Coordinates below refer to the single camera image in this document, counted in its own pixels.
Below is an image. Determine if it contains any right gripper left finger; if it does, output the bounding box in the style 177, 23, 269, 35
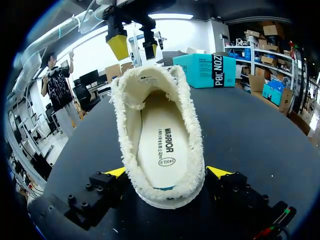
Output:
64, 166, 128, 231

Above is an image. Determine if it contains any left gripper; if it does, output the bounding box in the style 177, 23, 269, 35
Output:
96, 0, 159, 61

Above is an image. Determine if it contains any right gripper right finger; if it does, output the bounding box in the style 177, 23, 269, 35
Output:
204, 165, 271, 221

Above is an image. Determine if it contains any cream fluffy shoe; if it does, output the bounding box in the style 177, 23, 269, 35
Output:
109, 64, 207, 210

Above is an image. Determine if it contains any shoe insole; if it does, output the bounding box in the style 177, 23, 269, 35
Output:
136, 90, 191, 191

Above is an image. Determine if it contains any teal box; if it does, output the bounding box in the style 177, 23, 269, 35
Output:
172, 53, 237, 90

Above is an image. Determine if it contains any person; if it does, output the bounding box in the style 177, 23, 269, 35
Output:
40, 49, 84, 131

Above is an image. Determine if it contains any white cable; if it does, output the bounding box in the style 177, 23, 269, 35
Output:
71, 1, 105, 35

